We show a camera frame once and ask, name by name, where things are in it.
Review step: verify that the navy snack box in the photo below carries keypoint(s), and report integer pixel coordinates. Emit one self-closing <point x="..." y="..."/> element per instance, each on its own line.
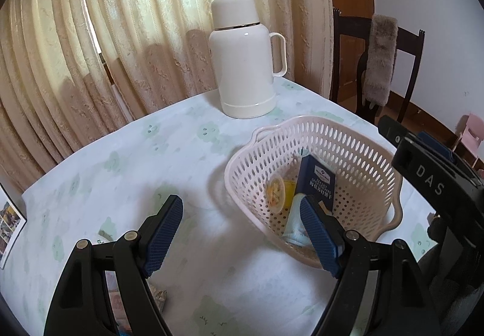
<point x="315" y="181"/>

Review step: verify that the beige curtain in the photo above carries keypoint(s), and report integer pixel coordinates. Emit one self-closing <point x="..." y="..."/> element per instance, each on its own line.
<point x="151" y="10"/>

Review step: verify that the person's right hand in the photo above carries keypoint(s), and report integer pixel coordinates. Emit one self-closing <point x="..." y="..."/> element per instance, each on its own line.
<point x="457" y="286"/>

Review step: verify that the dark wooden chair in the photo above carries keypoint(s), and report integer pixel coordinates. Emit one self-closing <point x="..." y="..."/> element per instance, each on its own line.
<point x="346" y="56"/>

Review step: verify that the brown fuzzy cloth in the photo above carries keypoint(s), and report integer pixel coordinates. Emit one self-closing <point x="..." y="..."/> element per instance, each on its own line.
<point x="380" y="59"/>

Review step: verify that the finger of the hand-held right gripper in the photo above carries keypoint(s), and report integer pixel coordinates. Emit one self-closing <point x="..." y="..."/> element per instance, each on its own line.
<point x="436" y="146"/>
<point x="393" y="129"/>

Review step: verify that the pink plastic basket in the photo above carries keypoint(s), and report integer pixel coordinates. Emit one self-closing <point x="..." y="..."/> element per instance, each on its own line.
<point x="359" y="154"/>

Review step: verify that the window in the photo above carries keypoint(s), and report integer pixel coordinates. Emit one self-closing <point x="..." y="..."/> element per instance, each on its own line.
<point x="106" y="67"/>

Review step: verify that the cream thermos jug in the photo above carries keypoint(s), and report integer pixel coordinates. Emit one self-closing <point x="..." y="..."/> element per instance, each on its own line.
<point x="242" y="67"/>

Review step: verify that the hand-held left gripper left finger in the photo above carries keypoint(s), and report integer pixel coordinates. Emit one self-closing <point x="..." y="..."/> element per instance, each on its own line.
<point x="162" y="234"/>

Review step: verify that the small pink chair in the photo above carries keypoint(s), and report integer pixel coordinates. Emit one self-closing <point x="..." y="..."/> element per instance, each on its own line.
<point x="470" y="135"/>

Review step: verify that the yellow jelly cup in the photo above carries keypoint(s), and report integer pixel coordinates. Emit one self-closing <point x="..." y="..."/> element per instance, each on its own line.
<point x="278" y="194"/>

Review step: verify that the silver wrapped snack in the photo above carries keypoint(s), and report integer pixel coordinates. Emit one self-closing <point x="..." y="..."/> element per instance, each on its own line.
<point x="158" y="296"/>

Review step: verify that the light blue snack packet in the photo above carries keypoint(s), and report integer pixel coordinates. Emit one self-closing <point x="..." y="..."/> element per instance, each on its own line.
<point x="295" y="222"/>

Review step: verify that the photo calendar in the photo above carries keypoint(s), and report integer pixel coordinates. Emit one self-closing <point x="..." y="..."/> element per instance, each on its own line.
<point x="9" y="222"/>

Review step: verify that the pink snack packet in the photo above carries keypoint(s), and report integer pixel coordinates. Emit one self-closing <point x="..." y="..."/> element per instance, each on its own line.
<point x="115" y="302"/>

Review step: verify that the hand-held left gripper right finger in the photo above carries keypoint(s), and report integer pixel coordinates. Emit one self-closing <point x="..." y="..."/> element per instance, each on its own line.
<point x="317" y="234"/>

